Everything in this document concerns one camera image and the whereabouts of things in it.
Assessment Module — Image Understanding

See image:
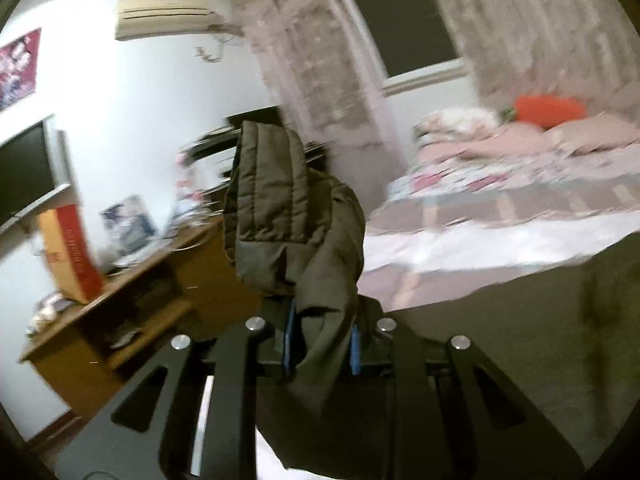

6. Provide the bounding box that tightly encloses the loose wall cable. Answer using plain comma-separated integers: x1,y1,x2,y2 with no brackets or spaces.
194,35,241,63

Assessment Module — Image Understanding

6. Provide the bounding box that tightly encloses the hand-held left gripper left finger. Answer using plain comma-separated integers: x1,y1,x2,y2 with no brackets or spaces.
55,300,301,480

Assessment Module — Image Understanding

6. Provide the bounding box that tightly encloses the dark window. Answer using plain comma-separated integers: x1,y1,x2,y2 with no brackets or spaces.
345,0,461,81

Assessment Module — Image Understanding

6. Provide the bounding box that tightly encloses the pink pillow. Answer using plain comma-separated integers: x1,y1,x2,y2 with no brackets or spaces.
545,112,640,153
425,125,551,161

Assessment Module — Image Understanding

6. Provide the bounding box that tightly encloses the red cardboard box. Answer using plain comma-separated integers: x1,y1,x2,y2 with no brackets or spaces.
37,204,106,305

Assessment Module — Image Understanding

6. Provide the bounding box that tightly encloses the white air conditioner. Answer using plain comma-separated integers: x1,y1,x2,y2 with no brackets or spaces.
115,0,236,41

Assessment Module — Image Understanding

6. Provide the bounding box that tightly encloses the olive padded jacket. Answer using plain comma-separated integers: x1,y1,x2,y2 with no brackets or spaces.
222,120,640,480

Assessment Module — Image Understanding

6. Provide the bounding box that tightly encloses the narrow lace curtain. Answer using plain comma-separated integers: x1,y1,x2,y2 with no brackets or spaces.
240,0,406,211

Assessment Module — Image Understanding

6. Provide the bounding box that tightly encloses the wooden desk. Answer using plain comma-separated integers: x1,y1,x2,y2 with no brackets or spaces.
19,215,266,421

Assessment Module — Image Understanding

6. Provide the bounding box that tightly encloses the floral pillow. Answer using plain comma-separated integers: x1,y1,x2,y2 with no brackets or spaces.
415,106,501,141

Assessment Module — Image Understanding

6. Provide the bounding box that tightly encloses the printed photo picture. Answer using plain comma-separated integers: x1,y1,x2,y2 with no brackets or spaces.
101,195,157,258

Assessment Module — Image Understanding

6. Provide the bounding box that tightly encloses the orange carrot plush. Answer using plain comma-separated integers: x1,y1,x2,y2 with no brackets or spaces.
502,94,588,128

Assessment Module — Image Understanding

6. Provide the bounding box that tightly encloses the black wall screen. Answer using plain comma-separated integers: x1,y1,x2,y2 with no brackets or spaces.
0,120,57,227

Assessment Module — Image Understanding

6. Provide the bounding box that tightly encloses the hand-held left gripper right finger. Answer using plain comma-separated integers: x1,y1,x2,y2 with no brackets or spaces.
347,296,587,480

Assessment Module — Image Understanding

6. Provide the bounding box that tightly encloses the black computer monitor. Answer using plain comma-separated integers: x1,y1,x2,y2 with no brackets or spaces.
226,105,283,130

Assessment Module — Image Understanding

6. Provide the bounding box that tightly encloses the bed with plaid sheet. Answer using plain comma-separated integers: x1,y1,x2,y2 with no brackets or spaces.
360,105,640,311

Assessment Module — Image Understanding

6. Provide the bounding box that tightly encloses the wall poster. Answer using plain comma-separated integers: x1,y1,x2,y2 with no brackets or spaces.
0,27,42,111

